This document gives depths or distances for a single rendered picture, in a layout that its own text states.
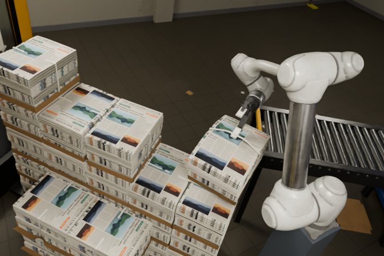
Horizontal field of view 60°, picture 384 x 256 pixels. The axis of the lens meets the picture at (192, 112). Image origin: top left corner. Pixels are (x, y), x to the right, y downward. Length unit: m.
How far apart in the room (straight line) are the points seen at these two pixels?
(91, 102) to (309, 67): 1.28
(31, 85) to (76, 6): 3.26
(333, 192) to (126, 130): 1.07
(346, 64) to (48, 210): 1.70
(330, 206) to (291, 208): 0.20
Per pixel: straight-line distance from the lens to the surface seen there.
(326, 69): 1.29
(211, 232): 1.90
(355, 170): 2.50
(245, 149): 1.69
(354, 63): 1.35
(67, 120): 1.93
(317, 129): 2.67
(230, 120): 1.87
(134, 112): 1.96
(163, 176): 1.94
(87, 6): 5.09
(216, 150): 1.65
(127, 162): 1.77
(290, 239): 1.83
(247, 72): 1.75
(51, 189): 2.21
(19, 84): 1.94
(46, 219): 2.10
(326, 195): 1.57
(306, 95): 1.27
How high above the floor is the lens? 2.34
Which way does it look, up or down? 39 degrees down
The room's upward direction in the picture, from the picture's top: 11 degrees clockwise
